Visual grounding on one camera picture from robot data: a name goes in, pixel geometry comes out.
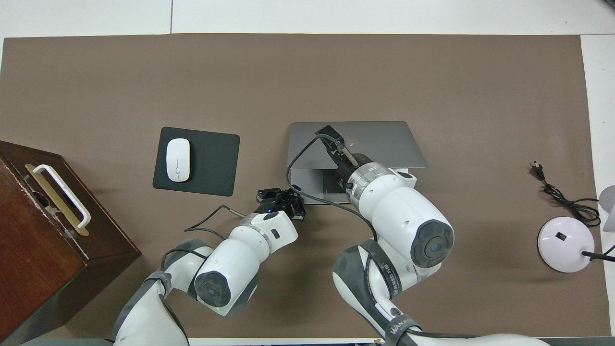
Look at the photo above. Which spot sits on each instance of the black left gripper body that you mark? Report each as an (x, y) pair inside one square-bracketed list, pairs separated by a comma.
[(281, 204)]

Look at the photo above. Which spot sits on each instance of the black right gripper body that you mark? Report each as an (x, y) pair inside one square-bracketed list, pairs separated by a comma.
[(342, 175)]

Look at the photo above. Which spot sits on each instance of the silver apple laptop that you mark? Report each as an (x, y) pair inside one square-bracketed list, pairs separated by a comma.
[(384, 144)]

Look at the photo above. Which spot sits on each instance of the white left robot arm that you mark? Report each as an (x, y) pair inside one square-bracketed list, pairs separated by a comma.
[(230, 269)]

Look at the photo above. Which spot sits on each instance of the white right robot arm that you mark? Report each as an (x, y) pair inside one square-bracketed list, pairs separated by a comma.
[(408, 216)]

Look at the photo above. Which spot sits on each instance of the brown table mat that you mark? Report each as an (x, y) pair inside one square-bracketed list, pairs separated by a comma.
[(336, 72)]

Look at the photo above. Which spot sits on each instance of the black mouse pad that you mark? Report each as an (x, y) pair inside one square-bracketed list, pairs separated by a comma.
[(211, 158)]

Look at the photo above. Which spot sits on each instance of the white computer mouse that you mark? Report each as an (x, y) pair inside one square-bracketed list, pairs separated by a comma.
[(178, 161)]

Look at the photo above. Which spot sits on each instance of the white desk lamp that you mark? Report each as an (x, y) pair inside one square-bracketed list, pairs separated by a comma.
[(562, 245)]

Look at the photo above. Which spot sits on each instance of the dark brown wooden box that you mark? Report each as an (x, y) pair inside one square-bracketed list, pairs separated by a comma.
[(38, 250)]

